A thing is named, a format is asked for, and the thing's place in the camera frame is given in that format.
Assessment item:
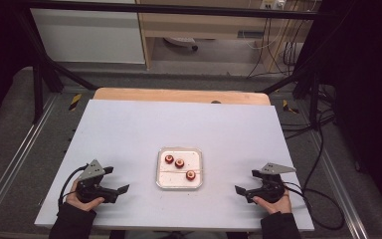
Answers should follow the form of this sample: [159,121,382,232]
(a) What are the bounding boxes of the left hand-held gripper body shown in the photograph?
[75,159,118,204]

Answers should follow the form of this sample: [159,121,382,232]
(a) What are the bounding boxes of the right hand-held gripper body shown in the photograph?
[245,162,296,204]

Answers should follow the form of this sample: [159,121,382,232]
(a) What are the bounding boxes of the square metal tray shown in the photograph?
[155,146,204,190]

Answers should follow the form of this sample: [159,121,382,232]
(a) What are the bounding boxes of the thin wooden skewer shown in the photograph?
[159,168,204,174]

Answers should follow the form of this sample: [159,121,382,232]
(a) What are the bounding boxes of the person's left hand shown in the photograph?
[65,178,105,212]

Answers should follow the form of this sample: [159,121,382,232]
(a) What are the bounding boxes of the person's right hand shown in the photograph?
[252,188,293,215]

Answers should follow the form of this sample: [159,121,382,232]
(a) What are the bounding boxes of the yellow black tape marker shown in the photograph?
[282,99,300,115]
[68,94,83,112]

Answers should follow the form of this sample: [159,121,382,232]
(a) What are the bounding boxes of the wooden table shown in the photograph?
[93,87,273,107]

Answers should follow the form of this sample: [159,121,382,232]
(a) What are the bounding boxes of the white cabinet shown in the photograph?
[30,0,146,65]

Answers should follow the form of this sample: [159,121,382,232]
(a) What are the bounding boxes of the white chair base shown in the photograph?
[162,36,199,52]

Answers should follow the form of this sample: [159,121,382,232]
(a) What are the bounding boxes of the white power strip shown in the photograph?
[260,0,287,10]

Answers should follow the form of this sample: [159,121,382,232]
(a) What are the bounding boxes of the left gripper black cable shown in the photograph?
[57,163,90,208]

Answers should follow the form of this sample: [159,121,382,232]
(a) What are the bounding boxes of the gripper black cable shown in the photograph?
[57,163,90,208]
[282,180,346,231]

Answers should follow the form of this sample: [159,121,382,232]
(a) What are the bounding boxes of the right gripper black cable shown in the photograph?
[282,180,346,231]

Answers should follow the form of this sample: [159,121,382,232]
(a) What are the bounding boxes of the aluminium floor rail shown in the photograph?
[306,128,370,239]
[0,95,60,227]

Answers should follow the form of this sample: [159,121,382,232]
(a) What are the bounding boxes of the black floor cables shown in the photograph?
[280,83,337,190]

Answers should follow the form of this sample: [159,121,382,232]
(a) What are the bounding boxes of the black metal frame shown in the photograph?
[11,0,356,130]

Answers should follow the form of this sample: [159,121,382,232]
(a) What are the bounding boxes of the hanging black cables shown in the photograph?
[246,13,301,80]

